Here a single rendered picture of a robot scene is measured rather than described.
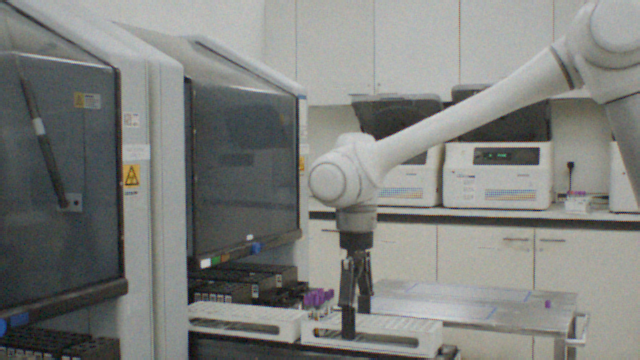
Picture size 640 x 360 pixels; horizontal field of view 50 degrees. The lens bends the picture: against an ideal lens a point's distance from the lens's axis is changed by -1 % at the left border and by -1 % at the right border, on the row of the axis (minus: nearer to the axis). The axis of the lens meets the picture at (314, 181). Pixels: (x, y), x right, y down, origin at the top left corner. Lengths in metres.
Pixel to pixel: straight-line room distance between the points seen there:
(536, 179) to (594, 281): 0.59
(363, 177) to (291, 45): 3.17
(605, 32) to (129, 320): 1.02
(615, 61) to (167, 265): 0.98
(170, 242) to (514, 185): 2.49
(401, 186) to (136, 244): 2.56
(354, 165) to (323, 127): 3.38
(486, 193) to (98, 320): 2.65
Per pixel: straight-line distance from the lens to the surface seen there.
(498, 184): 3.75
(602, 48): 1.21
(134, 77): 1.45
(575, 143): 4.34
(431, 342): 1.46
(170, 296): 1.57
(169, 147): 1.54
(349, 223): 1.47
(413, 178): 3.83
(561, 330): 1.72
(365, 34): 4.25
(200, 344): 1.66
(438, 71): 4.11
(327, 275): 4.05
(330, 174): 1.26
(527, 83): 1.42
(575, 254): 3.75
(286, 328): 1.56
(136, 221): 1.45
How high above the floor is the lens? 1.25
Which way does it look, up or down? 3 degrees down
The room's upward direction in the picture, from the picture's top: straight up
